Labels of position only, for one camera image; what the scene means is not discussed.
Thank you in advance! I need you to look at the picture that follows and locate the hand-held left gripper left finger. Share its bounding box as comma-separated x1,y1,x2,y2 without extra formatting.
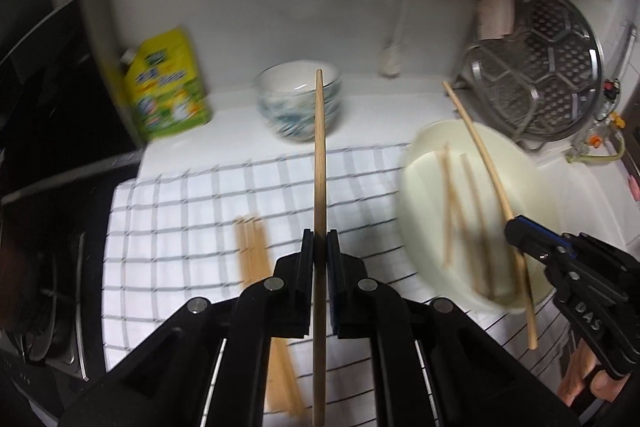
57,229,315,427

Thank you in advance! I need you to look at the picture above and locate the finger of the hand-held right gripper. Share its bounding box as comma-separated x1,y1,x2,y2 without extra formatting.
512,216,582,246
504,220,567,266

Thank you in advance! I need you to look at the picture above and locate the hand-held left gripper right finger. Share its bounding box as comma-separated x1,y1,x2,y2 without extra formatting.
326,229,583,427

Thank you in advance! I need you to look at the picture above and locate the long single wooden chopstick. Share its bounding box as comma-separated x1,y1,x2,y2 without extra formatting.
459,152,498,300
312,69,328,425
442,80,540,350
440,144,457,269

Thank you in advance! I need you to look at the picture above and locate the pile of wooden chopsticks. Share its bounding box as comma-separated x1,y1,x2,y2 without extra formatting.
235,214,306,418

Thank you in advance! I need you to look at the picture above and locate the white oval plastic basin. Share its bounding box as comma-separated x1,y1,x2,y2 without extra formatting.
397,119,563,313

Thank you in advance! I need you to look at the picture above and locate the person's right hand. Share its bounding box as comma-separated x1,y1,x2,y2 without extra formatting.
556,347,631,408

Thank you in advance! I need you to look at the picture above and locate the white black checked cloth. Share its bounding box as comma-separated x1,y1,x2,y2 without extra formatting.
102,142,571,427

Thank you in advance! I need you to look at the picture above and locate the white dish brush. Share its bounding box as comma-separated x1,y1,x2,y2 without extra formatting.
380,0,411,78

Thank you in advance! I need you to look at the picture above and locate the yellow seasoning pouch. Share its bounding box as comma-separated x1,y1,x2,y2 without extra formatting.
120,27,213,142

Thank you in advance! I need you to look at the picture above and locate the black gas stove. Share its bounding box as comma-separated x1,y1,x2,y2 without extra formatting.
0,227,108,378

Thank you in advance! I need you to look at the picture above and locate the black range hood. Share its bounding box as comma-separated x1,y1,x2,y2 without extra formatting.
0,0,141,202

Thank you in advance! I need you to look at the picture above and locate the green hose with yellow fittings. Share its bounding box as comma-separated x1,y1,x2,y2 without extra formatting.
565,107,626,168

